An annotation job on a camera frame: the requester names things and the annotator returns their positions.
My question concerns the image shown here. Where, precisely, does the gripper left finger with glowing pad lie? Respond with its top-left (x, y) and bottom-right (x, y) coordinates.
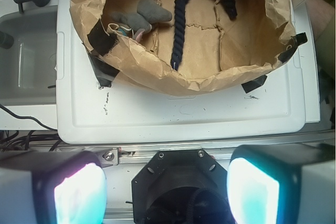
top-left (1, 151), bottom-right (107, 223)

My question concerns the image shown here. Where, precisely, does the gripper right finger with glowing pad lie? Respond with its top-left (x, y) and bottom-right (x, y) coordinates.
top-left (227, 144), bottom-right (335, 223)

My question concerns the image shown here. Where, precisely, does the dark blue twisted rope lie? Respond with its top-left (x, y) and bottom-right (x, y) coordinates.
top-left (170, 0), bottom-right (238, 72)

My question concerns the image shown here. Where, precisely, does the white plastic bin lid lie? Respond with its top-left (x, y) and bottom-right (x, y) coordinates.
top-left (56, 0), bottom-right (320, 144)

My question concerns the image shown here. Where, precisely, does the grey sink basin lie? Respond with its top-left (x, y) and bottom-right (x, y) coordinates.
top-left (1, 6), bottom-right (57, 106)

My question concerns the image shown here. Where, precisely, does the brown paper bag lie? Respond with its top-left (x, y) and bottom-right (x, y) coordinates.
top-left (70, 0), bottom-right (307, 96)

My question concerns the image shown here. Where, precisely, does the grey plush toy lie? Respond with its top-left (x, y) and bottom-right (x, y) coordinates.
top-left (110, 0), bottom-right (172, 42)

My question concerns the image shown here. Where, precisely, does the aluminium frame rail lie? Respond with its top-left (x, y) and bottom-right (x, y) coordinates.
top-left (99, 129), bottom-right (336, 167)

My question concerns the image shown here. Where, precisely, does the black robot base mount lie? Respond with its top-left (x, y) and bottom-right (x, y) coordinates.
top-left (131, 149), bottom-right (235, 223)

